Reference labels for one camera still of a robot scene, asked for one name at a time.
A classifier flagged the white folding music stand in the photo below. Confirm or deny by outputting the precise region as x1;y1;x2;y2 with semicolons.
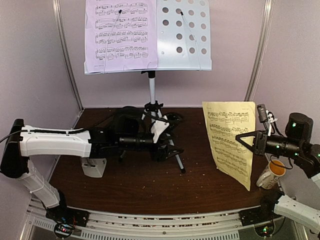
83;0;214;174

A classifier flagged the aluminium front rail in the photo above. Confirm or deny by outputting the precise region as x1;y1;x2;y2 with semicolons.
24;197;303;240

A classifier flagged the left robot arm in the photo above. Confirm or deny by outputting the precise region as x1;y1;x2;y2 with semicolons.
0;106;184;222

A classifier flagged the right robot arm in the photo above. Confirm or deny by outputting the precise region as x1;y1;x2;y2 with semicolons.
235;112;320;234

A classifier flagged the purple sheet music page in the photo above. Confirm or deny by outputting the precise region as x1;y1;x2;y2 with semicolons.
84;0;158;75

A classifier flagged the yellow sheet music page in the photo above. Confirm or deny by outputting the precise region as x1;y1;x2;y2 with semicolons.
202;101;256;191

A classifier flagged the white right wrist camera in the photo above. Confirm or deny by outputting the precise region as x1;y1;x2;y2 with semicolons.
256;104;280;136

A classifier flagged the white metronome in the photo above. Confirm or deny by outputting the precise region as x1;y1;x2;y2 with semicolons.
80;158;107;178

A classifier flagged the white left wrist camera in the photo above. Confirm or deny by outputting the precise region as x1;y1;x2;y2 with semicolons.
149;112;184;144

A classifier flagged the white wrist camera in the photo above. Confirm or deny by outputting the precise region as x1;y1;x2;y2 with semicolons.
256;104;280;136
149;112;184;144

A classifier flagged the white mug orange inside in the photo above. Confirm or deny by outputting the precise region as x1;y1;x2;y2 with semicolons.
256;160;286;190

